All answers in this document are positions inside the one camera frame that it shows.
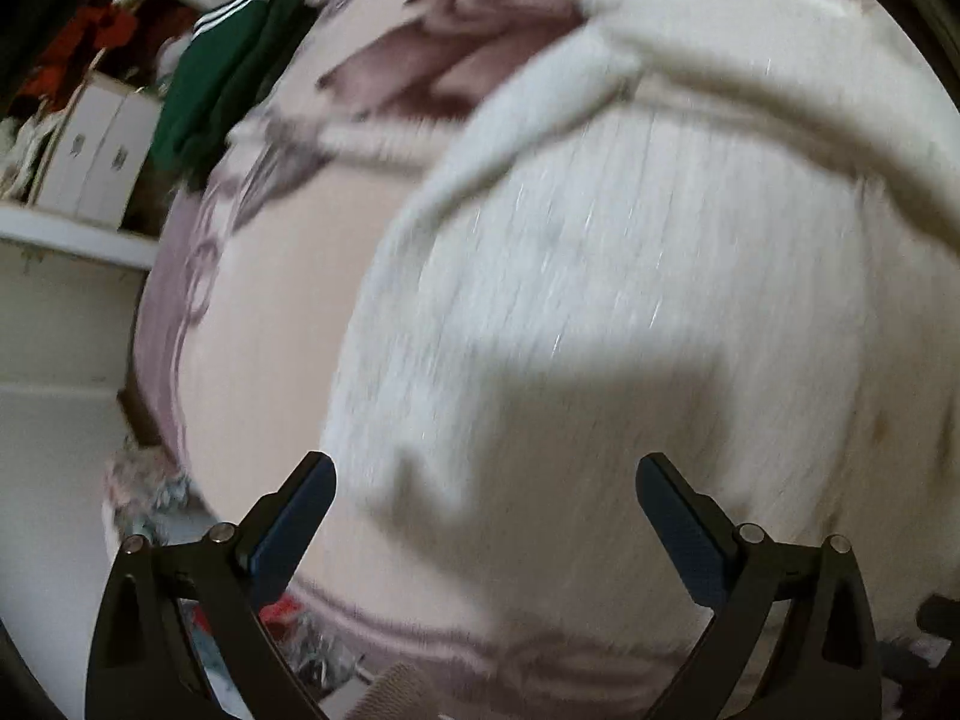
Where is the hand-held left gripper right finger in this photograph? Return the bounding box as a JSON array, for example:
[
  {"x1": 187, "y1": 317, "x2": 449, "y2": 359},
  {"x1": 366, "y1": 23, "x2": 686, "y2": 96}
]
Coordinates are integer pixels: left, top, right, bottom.
[{"x1": 635, "y1": 453, "x2": 884, "y2": 720}]

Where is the white knitted sweater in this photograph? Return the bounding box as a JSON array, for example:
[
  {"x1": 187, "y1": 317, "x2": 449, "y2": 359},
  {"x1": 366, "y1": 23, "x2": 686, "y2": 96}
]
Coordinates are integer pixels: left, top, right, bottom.
[{"x1": 319, "y1": 0, "x2": 960, "y2": 657}]

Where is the floral plush blanket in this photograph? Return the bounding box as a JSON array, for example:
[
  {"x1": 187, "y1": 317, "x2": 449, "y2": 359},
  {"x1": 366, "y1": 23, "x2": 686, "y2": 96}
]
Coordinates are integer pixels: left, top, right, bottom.
[{"x1": 131, "y1": 0, "x2": 960, "y2": 720}]

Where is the red clothes pile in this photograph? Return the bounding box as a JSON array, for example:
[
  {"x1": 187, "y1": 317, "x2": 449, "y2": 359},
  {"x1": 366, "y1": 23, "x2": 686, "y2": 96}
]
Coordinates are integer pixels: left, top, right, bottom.
[{"x1": 15, "y1": 4, "x2": 196, "y2": 102}]

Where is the multicoloured cloth pile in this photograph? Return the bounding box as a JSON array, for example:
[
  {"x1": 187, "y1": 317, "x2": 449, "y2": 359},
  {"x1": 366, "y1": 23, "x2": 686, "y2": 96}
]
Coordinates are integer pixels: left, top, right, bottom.
[{"x1": 101, "y1": 446, "x2": 218, "y2": 548}]

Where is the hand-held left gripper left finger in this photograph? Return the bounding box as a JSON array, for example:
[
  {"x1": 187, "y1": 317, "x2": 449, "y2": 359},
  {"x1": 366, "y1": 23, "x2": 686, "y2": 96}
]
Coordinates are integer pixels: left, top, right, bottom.
[{"x1": 85, "y1": 451, "x2": 338, "y2": 720}]

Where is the green garment with white stripes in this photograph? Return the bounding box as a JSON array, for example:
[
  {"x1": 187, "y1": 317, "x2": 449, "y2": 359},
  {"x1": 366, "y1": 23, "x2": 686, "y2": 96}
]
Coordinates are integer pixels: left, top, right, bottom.
[{"x1": 150, "y1": 0, "x2": 316, "y2": 192}]

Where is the white cardboard box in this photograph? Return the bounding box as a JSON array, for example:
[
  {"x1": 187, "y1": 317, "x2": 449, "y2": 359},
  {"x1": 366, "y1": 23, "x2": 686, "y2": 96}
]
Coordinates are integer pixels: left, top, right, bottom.
[{"x1": 30, "y1": 75, "x2": 162, "y2": 230}]

